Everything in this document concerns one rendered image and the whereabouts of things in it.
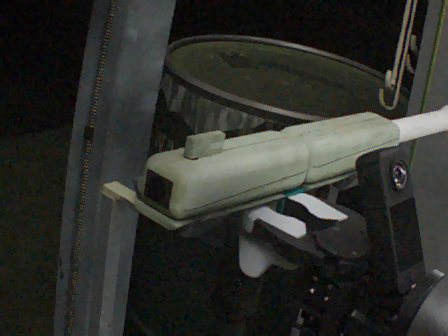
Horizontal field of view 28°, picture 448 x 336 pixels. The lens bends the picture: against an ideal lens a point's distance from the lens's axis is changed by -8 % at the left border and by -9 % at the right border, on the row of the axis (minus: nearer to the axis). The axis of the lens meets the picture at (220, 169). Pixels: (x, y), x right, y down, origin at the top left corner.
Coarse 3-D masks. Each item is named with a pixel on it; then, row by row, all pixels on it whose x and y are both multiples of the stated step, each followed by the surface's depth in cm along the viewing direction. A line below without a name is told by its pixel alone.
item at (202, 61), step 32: (192, 64) 201; (224, 64) 206; (256, 64) 211; (288, 64) 216; (320, 64) 222; (256, 96) 188; (288, 96) 192; (320, 96) 197; (352, 96) 202; (384, 96) 208
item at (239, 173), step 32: (288, 128) 83; (320, 128) 84; (352, 128) 86; (384, 128) 89; (416, 128) 96; (160, 160) 71; (192, 160) 72; (224, 160) 73; (256, 160) 75; (288, 160) 78; (320, 160) 81; (352, 160) 85; (192, 192) 70; (224, 192) 73; (256, 192) 76; (160, 224) 71; (224, 256) 82; (224, 288) 82; (256, 288) 83; (224, 320) 84
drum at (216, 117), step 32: (352, 64) 223; (160, 96) 198; (192, 96) 185; (224, 96) 179; (160, 128) 196; (192, 128) 185; (224, 128) 180; (256, 128) 179; (352, 192) 185; (224, 224) 187; (160, 256) 199; (192, 256) 192; (128, 288) 221; (160, 288) 200; (192, 288) 194; (288, 288) 190; (128, 320) 216; (160, 320) 202; (192, 320) 196; (256, 320) 192; (320, 320) 196
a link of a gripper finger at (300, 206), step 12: (288, 204) 81; (300, 204) 80; (312, 204) 80; (324, 204) 81; (300, 216) 80; (312, 216) 79; (324, 216) 79; (336, 216) 79; (312, 228) 79; (324, 228) 79
